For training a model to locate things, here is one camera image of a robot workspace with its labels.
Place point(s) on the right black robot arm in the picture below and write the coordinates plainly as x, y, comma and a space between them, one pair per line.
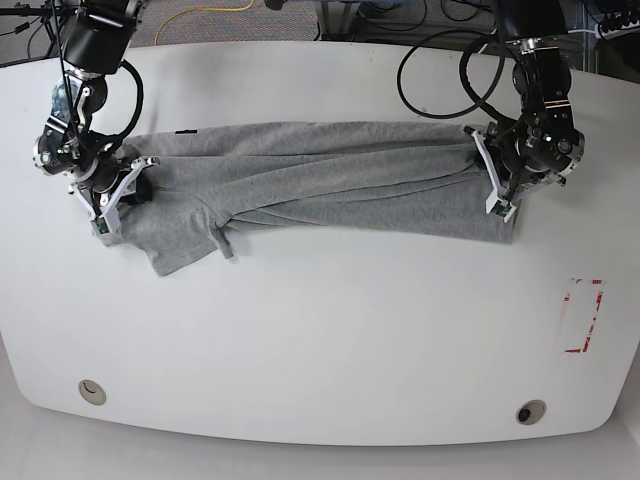
91, 39

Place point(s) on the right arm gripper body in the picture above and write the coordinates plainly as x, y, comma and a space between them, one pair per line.
100, 191

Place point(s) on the right table cable grommet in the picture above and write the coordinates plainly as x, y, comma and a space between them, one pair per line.
531, 412

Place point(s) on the black tripod stand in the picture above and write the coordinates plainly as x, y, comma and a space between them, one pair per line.
36, 26

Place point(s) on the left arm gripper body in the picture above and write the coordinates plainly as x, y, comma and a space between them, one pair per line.
509, 185

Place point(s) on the aluminium frame rail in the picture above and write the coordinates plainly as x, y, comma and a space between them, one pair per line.
336, 19

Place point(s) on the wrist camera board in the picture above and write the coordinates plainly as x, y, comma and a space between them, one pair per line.
108, 229
500, 207

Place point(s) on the left table cable grommet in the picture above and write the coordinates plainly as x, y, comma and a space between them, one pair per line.
92, 392

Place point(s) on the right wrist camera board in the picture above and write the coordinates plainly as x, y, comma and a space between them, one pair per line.
108, 229

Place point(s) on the white power strip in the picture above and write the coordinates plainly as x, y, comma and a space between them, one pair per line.
618, 24

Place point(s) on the grey HUGO T-shirt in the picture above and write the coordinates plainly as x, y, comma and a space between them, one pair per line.
411, 177

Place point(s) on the red tape rectangle marking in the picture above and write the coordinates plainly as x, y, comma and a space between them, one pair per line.
579, 314

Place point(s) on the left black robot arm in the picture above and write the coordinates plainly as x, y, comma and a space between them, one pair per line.
541, 146

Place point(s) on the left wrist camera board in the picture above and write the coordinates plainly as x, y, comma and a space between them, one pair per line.
500, 207

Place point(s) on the table cable grommet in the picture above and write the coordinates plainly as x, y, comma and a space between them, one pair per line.
531, 412
92, 392

